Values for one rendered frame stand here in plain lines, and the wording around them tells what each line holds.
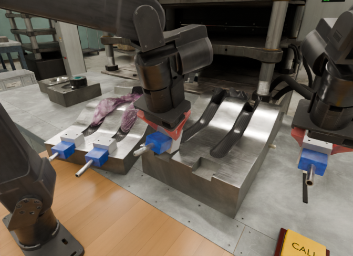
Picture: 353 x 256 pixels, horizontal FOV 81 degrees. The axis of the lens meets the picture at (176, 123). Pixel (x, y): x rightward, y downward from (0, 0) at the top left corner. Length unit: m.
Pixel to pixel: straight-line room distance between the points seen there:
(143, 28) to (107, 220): 0.38
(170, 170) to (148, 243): 0.16
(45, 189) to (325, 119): 0.46
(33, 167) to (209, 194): 0.33
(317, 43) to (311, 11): 0.78
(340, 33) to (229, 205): 0.34
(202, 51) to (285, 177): 0.42
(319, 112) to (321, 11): 0.82
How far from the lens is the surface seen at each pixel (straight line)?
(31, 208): 0.42
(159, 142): 0.44
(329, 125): 0.41
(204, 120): 0.66
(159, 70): 0.34
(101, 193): 0.56
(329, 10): 1.18
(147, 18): 0.31
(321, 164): 0.47
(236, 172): 0.46
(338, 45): 0.32
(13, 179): 0.40
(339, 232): 0.57
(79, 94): 1.11
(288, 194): 0.59
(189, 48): 0.35
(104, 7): 0.31
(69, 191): 0.60
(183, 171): 0.48
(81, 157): 0.64
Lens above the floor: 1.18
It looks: 28 degrees down
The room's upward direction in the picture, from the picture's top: straight up
